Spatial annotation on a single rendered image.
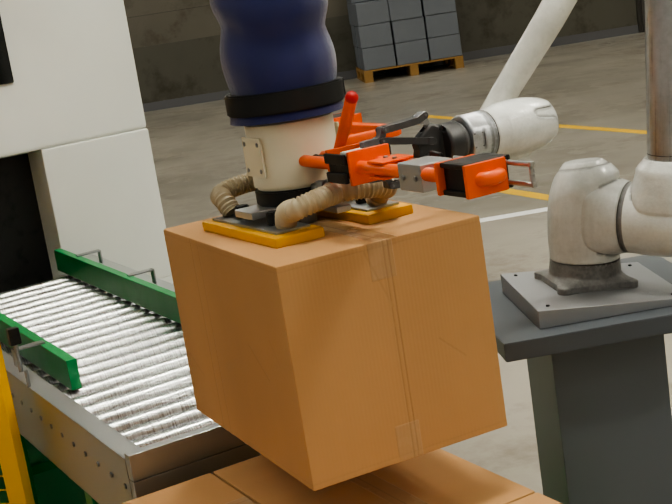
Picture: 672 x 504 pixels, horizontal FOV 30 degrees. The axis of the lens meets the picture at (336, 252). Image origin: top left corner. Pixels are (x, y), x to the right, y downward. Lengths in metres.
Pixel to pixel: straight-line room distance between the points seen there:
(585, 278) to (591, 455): 0.39
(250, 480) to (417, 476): 0.35
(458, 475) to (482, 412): 0.22
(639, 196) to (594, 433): 0.53
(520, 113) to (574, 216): 0.48
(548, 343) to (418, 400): 0.44
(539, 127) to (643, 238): 0.47
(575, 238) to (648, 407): 0.41
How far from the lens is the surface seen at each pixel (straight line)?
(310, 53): 2.30
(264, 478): 2.62
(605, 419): 2.81
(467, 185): 1.83
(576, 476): 2.84
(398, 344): 2.19
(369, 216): 2.30
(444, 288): 2.22
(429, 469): 2.54
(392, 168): 2.03
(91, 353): 3.82
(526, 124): 2.31
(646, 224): 2.68
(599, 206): 2.71
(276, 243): 2.21
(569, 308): 2.64
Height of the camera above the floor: 1.53
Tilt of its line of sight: 13 degrees down
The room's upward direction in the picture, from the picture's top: 9 degrees counter-clockwise
